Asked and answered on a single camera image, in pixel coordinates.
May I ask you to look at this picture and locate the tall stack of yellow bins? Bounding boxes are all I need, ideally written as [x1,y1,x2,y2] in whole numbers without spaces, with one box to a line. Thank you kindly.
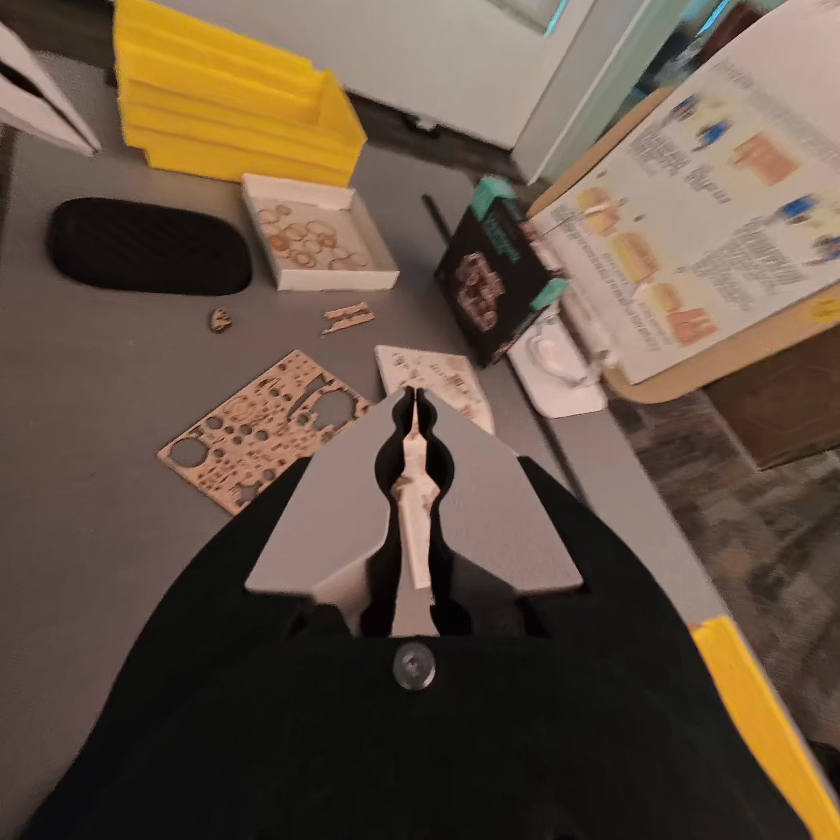
[113,0,367,188]

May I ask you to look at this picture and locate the white stand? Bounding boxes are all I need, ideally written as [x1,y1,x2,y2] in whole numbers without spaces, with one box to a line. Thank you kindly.
[508,308,610,419]

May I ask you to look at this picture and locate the small plywood parts fret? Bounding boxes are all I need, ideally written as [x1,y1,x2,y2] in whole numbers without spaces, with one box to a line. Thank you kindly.
[322,301,376,337]

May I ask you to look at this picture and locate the black mesh oval pad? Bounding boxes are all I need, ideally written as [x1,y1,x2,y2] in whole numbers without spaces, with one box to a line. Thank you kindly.
[46,197,254,296]

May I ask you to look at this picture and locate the pile of tan rubber bands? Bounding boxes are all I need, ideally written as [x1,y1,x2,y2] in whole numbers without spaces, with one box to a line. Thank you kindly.
[257,205,371,271]

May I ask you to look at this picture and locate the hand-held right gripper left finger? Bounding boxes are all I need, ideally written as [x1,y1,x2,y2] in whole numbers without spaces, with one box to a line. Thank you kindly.
[245,387,416,636]

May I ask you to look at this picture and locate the brown cardboard box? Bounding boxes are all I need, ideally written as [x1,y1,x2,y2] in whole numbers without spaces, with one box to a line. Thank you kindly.
[705,331,840,471]

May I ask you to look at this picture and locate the white cardboard tray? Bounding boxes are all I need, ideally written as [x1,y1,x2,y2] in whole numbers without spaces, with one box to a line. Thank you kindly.
[241,173,400,291]

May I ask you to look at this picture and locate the tan board with instruction sheet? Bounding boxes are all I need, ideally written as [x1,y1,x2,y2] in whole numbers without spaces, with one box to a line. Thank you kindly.
[525,0,840,404]

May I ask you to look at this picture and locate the black framed marker sign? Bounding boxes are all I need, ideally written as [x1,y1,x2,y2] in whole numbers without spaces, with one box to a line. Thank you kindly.
[0,20,102,156]

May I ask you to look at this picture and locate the illustrated instruction booklet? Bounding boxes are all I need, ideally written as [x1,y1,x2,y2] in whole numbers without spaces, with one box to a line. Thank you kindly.
[375,344,494,592]

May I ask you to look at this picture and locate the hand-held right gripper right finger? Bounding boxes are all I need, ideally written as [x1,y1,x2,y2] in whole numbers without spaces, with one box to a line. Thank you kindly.
[416,387,585,636]

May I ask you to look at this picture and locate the large plywood parts sheet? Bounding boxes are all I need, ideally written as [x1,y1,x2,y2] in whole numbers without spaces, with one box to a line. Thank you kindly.
[156,349,376,517]

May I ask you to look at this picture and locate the black model kit box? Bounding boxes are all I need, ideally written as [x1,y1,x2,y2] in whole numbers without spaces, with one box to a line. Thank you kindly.
[433,175,569,370]

